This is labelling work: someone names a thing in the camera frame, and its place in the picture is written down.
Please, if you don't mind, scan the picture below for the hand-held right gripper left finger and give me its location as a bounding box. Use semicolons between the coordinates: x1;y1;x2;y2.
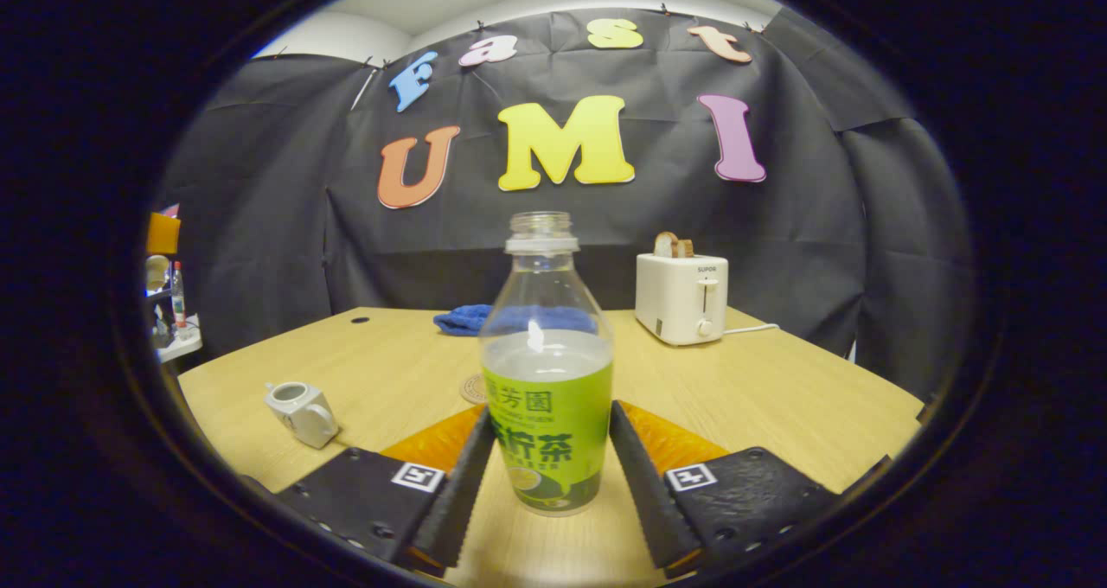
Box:
272;405;498;572

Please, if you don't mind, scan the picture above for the blue towel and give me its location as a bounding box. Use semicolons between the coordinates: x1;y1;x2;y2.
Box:
432;304;599;338

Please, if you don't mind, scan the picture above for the white side table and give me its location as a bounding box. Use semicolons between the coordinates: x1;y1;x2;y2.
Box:
154;314;204;364

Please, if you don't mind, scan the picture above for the white ceramic teacup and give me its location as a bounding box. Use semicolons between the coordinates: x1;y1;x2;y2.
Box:
264;381;340;450

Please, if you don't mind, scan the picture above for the white toaster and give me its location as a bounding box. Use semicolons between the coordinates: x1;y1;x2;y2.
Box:
635;252;730;347

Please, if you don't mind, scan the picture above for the green label water bottle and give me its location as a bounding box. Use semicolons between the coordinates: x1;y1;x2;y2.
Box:
478;211;616;518

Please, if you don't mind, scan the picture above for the black backdrop cloth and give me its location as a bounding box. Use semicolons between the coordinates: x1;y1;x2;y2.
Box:
151;4;978;403

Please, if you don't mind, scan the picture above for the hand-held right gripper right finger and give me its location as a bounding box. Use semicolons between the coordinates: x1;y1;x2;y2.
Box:
608;399;844;576

